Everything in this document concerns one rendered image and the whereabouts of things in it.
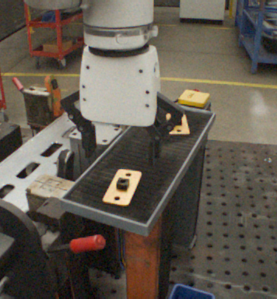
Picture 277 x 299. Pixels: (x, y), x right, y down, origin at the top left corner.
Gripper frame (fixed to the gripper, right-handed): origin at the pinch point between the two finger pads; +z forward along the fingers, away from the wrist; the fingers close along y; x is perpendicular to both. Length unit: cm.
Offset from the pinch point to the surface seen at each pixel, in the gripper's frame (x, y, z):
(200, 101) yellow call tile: -34.0, -8.0, 6.2
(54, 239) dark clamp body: 5.4, 10.0, 14.9
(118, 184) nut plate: 0.9, 0.3, 5.1
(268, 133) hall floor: -246, -54, 122
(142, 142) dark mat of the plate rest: -13.6, 0.3, 6.3
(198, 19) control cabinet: -645, 51, 115
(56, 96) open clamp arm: -54, 37, 18
